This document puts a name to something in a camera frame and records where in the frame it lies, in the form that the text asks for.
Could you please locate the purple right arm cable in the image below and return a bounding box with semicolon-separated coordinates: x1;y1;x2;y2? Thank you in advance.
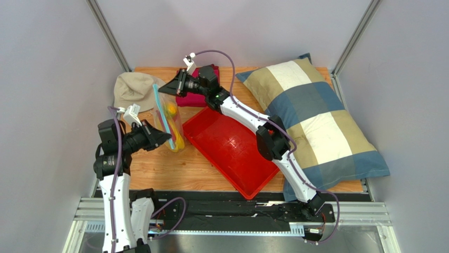
194;50;341;245

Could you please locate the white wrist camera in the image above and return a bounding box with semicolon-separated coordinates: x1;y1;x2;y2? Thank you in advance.
183;53;197;75
123;103;142;128

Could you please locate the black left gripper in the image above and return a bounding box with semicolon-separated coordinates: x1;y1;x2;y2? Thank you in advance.
121;120;172;154

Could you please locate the beige bucket hat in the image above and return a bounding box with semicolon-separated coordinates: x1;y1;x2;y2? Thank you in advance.
113;72;166;112

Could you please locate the yellow fake banana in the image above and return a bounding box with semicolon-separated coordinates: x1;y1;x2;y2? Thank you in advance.
164;119;185;152

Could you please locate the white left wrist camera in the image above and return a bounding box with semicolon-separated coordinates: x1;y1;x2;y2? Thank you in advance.
123;103;142;128

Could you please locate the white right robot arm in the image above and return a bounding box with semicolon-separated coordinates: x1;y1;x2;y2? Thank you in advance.
158;66;325;216

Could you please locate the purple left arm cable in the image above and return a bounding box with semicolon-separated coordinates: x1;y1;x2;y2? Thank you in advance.
106;106;187;253

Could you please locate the red plastic tray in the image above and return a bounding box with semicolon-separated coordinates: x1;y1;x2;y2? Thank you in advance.
183;108;279;200

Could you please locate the clear zip top bag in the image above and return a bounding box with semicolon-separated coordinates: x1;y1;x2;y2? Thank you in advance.
152;84;185;152

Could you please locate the yellow green fake mango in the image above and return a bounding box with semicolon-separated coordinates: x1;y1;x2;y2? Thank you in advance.
165;103;178;117

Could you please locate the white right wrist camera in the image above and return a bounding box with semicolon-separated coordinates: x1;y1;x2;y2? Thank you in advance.
183;53;197;75

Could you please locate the plaid checkered pillow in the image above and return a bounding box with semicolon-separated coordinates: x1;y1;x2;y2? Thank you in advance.
236;58;390;190

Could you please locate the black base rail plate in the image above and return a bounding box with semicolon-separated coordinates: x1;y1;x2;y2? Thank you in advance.
130;190;336;232

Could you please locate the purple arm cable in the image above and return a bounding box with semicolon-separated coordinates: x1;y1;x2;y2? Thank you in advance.
106;106;187;253
194;50;341;245

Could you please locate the magenta folded cloth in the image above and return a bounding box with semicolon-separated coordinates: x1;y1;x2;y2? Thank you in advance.
175;64;220;108

